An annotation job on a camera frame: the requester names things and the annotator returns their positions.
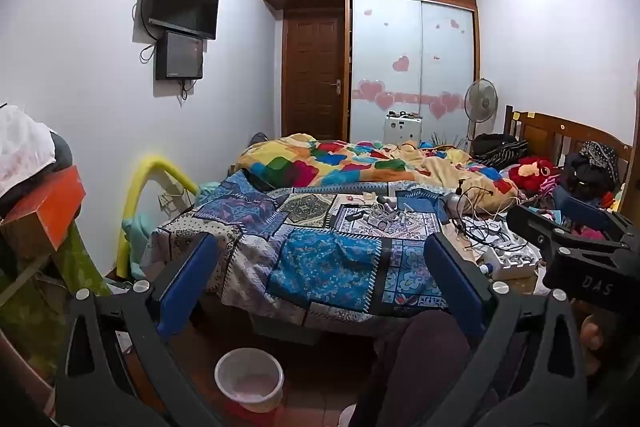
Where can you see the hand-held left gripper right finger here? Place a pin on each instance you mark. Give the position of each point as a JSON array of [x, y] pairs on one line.
[[452, 277]]

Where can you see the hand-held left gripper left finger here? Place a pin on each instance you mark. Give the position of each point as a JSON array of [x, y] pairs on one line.
[[187, 277]]

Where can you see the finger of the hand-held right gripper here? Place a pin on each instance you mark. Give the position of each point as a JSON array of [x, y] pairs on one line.
[[530, 222], [590, 212]]

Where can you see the white plastic bin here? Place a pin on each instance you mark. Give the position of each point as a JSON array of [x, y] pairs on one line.
[[249, 379]]

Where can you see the person's right hand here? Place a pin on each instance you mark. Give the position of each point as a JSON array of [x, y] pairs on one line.
[[592, 332]]

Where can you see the black clothes pile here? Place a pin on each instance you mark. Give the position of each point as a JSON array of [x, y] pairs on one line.
[[590, 172]]

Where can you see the white plastic tray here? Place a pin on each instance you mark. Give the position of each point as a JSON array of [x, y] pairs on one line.
[[510, 257]]

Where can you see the red plush toy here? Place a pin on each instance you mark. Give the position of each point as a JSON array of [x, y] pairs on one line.
[[532, 172]]

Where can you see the teal cloth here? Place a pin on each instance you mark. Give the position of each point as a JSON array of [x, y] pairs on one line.
[[135, 237]]

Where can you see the black striped clothes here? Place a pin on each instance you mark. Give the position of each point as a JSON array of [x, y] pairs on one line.
[[500, 149]]

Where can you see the wooden bed headboard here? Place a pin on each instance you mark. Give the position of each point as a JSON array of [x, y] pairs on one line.
[[550, 134]]

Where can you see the person's leg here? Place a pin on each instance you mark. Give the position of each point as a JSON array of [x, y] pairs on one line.
[[415, 357]]

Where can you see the yellow foam tube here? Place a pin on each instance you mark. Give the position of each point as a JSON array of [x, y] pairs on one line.
[[150, 167]]

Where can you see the white standing fan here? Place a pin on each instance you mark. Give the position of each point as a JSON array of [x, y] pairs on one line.
[[480, 99]]

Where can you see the blue patchwork bedsheet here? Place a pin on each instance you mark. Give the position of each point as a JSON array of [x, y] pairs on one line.
[[320, 257]]

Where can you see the orange box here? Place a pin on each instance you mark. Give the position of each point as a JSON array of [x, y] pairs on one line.
[[50, 207]]

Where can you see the green patterned bag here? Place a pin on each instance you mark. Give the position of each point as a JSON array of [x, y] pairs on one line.
[[30, 317]]

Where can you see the grey cushion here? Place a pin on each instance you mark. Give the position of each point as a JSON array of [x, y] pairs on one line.
[[64, 152]]

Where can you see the colourful patch blanket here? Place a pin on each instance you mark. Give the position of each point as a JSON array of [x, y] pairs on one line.
[[320, 159]]

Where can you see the white plastic bag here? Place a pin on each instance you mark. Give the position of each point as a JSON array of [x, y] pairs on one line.
[[20, 142]]

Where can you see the wooden wardrobe with frosted doors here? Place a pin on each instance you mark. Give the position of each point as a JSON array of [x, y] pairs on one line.
[[385, 57]]

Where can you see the brown wooden door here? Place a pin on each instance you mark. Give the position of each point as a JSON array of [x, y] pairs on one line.
[[312, 72]]

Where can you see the small black wall monitor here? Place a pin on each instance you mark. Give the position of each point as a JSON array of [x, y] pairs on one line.
[[180, 57]]

